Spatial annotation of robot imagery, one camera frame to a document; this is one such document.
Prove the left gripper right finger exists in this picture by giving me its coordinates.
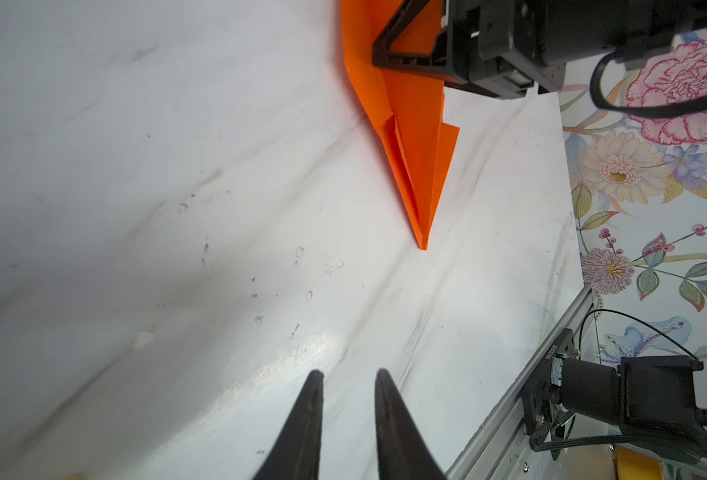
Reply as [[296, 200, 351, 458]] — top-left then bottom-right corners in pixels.
[[375, 368, 445, 480]]

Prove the aluminium front rail frame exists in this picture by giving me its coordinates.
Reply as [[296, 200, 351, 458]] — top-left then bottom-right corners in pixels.
[[447, 287, 591, 479]]

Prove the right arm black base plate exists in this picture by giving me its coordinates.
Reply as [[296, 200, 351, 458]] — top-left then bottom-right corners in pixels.
[[519, 328, 707, 464]]

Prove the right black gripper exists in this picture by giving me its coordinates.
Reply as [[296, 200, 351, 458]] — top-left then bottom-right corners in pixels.
[[370, 0, 571, 100]]

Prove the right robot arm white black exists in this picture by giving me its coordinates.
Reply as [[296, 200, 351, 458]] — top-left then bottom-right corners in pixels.
[[373, 0, 707, 99]]

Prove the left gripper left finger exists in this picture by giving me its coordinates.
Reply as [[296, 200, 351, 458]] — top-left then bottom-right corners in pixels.
[[254, 370, 324, 480]]

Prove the orange square paper sheet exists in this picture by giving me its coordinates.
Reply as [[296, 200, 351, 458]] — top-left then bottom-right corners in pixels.
[[340, 0, 459, 250]]

